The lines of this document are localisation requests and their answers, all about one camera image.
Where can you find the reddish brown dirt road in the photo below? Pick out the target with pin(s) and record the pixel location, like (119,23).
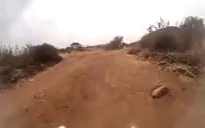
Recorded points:
(96,86)

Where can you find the grey-green bush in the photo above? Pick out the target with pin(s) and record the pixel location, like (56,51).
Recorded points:
(115,43)

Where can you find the round dark bush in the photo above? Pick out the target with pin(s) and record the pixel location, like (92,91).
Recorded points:
(45,53)

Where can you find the brown rock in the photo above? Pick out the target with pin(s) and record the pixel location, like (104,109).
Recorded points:
(159,91)

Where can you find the strip of stones and rubble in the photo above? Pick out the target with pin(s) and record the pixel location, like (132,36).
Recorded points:
(176,63)

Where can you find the clump of tall bushes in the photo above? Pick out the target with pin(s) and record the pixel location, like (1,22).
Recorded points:
(176,38)

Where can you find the scrub ground with dry bushes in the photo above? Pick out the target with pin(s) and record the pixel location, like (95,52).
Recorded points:
(6,71)

